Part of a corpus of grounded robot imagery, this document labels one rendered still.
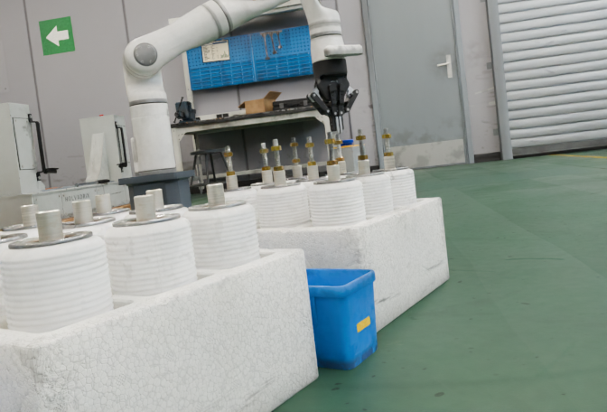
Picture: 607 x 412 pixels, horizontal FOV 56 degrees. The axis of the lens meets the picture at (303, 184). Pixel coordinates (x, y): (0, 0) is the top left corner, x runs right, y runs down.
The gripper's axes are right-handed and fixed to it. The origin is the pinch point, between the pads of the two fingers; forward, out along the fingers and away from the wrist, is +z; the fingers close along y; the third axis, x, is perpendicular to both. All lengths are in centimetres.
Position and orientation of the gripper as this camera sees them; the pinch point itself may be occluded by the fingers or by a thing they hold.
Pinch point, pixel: (336, 125)
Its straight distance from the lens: 127.4
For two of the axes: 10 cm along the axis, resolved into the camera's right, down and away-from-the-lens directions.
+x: 4.8, -0.1, -8.8
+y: -8.7, 1.4, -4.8
